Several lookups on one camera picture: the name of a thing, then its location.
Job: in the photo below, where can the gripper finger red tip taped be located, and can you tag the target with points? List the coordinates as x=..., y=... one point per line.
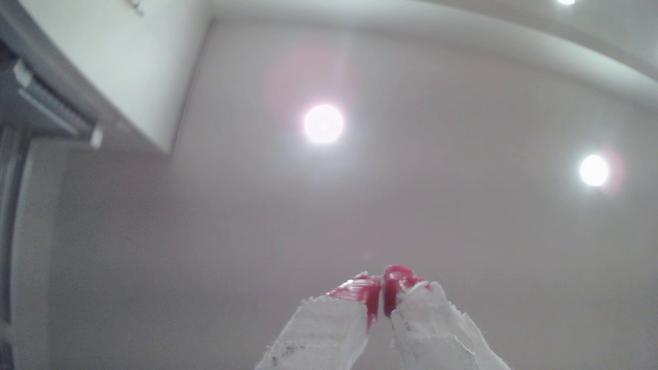
x=324, y=329
x=437, y=334

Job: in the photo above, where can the grey slatted vent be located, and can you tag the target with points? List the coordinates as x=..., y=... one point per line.
x=46, y=100

